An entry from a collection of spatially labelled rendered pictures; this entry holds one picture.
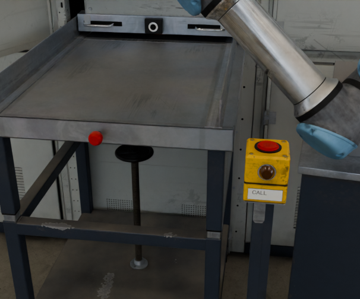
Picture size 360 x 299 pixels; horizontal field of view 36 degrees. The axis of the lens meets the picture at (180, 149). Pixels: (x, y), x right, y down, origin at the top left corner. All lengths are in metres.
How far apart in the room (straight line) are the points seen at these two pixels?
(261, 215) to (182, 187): 1.04
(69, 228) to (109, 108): 0.34
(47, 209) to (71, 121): 1.03
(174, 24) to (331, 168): 0.84
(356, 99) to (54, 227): 0.82
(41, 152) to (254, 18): 1.25
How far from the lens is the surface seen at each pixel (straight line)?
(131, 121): 1.26
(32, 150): 2.17
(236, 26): 1.13
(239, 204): 2.12
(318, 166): 1.30
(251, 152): 1.01
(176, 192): 2.11
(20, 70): 1.55
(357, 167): 1.33
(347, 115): 1.14
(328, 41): 1.85
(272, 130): 1.95
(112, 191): 2.17
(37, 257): 2.28
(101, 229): 1.45
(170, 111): 1.31
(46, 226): 1.49
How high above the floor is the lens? 1.35
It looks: 27 degrees down
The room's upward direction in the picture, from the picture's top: straight up
